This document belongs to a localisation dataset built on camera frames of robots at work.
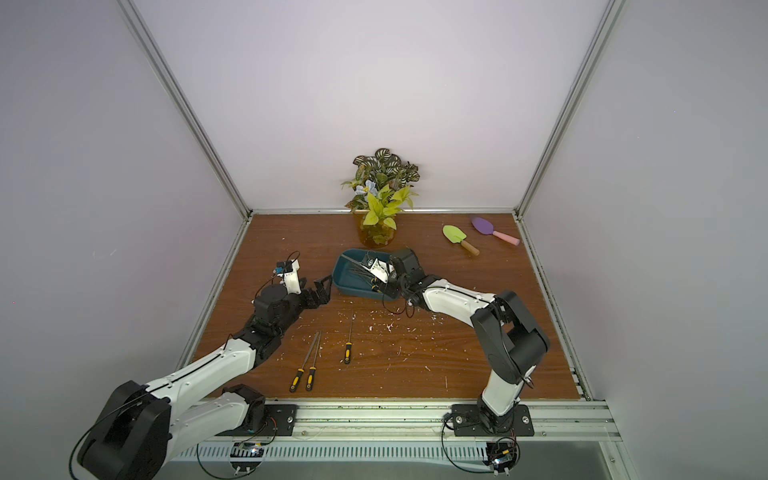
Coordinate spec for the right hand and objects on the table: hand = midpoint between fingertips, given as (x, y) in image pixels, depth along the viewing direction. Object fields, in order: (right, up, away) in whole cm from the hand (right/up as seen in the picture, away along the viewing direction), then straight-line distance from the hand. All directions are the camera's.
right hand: (381, 265), depth 90 cm
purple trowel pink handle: (+41, +12, +25) cm, 49 cm away
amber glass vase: (-3, +9, +19) cm, 21 cm away
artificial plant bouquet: (0, +25, +5) cm, 26 cm away
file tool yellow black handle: (-19, -29, -9) cm, 36 cm away
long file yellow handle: (-23, -31, -11) cm, 40 cm away
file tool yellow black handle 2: (-10, -24, -5) cm, 26 cm away
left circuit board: (-33, -46, -18) cm, 60 cm away
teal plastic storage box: (-12, -5, +11) cm, 17 cm away
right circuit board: (+30, -44, -21) cm, 57 cm away
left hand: (-16, -3, -7) cm, 18 cm away
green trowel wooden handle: (+29, +9, +23) cm, 38 cm away
